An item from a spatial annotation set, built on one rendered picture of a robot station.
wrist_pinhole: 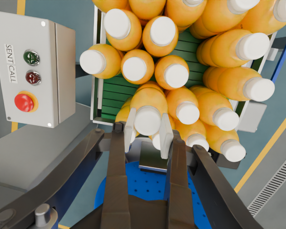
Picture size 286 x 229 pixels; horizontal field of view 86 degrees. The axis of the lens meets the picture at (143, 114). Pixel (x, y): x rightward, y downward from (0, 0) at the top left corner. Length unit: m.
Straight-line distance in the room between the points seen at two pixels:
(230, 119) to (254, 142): 1.57
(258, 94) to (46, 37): 0.38
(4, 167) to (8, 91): 0.53
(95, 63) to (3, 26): 0.17
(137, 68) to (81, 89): 1.29
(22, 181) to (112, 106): 0.48
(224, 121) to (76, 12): 1.41
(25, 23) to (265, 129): 1.85
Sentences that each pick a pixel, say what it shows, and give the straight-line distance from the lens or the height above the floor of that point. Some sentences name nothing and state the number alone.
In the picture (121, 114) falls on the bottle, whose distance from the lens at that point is 0.34.
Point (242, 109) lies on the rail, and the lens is 0.49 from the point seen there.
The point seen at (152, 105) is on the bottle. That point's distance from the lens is 0.24.
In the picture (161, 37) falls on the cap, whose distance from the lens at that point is 0.27.
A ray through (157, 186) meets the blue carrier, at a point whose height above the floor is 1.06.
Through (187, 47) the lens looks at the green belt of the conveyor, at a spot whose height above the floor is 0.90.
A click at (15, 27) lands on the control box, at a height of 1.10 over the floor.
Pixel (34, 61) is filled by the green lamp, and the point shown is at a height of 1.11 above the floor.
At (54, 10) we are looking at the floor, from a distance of 1.62.
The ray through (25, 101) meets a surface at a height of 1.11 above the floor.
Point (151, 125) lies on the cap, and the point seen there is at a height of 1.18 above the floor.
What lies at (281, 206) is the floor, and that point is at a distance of 2.61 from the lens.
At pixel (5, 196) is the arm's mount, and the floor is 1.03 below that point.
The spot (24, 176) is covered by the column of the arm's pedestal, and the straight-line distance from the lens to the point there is 0.83.
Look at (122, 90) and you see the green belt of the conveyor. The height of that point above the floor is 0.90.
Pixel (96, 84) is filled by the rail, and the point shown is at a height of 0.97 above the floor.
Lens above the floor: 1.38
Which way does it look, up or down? 70 degrees down
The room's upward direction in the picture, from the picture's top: 172 degrees counter-clockwise
